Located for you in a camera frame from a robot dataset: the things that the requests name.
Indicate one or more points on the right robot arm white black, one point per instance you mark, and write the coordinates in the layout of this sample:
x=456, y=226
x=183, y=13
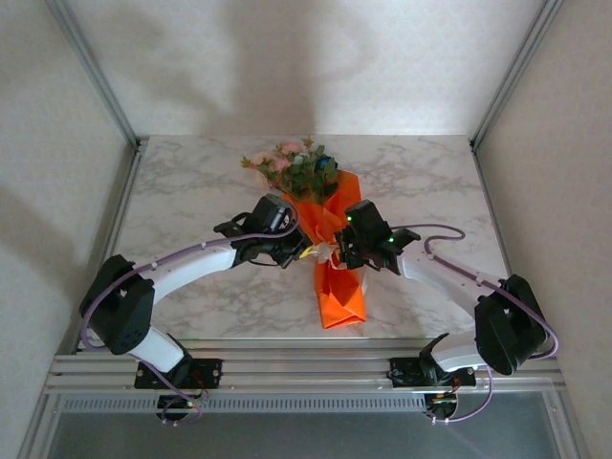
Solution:
x=507, y=325

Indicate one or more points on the peach fake flower stem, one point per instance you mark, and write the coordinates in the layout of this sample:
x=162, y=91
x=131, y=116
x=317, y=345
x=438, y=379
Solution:
x=262, y=158

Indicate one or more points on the aluminium mounting rail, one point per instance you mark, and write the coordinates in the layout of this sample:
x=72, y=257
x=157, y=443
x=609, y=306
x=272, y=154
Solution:
x=306, y=368

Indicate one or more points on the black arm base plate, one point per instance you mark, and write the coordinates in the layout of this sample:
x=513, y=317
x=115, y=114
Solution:
x=210, y=373
x=404, y=373

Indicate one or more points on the cream ribbon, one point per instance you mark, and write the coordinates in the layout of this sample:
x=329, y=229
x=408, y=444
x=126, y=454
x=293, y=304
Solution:
x=325, y=251

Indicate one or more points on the white fake flower stem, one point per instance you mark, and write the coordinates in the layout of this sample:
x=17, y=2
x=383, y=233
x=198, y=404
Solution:
x=300, y=160

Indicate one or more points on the aluminium frame post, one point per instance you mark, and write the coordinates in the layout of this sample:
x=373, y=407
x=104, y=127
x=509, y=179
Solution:
x=516, y=72
x=95, y=76

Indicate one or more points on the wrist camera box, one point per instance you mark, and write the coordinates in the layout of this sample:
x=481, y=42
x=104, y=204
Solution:
x=406, y=237
x=229, y=225

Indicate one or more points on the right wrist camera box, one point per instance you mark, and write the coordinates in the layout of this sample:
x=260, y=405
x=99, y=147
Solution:
x=406, y=237

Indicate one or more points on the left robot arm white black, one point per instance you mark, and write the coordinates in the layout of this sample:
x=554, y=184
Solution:
x=191, y=268

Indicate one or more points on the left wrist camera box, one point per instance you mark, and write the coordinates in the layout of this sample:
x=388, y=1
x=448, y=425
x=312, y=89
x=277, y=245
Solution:
x=229, y=225

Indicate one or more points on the aluminium table side rail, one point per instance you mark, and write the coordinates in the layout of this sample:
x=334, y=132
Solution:
x=125, y=201
x=487, y=201

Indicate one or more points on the orange wrapping paper sheet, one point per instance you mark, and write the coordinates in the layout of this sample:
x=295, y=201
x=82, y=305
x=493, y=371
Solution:
x=339, y=296

